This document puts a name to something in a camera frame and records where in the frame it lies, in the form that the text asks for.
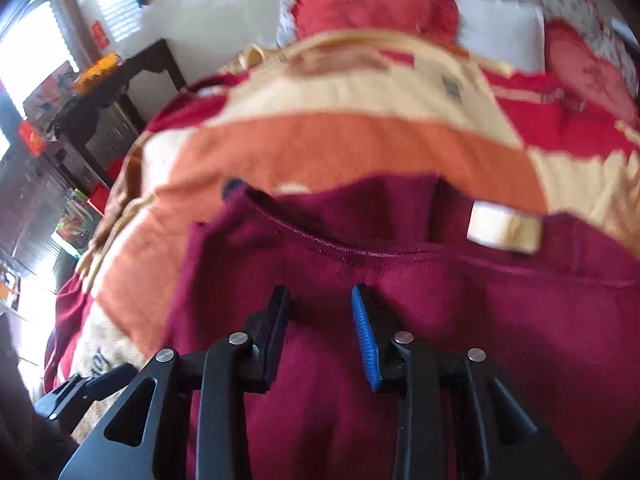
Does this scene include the dark wooden table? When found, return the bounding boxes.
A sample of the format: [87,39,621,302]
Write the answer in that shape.
[47,39,188,188]

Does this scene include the printed picture boards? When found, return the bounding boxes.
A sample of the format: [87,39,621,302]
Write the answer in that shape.
[22,60,81,121]

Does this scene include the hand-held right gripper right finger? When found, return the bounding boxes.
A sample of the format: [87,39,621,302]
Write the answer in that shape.
[350,284,582,480]

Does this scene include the orange plastic basket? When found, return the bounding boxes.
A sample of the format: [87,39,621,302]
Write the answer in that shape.
[74,51,123,92]

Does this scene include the large red heart pillow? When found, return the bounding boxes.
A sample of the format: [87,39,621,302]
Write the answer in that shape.
[290,0,461,43]

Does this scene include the white pillow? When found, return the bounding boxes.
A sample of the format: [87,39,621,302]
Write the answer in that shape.
[450,0,546,72]

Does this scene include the dark patterned cloth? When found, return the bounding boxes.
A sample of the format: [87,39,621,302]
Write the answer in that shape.
[50,92,101,136]

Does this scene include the colourful printed bag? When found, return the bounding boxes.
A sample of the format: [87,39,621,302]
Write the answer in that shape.
[52,189,101,256]

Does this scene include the red box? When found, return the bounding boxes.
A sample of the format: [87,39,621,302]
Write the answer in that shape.
[19,121,47,157]

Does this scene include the red and cream printed blanket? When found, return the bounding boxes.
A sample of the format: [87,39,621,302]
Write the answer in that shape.
[42,30,640,441]

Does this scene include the maroon fleece garment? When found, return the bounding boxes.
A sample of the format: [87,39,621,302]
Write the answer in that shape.
[162,175,640,480]

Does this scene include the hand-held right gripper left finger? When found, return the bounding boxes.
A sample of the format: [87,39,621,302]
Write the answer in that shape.
[57,285,292,480]

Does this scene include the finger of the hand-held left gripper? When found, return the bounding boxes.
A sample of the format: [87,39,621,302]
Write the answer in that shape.
[34,364,138,421]

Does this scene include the small red heart pillow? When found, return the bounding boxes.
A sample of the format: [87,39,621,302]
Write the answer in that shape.
[544,19,640,128]

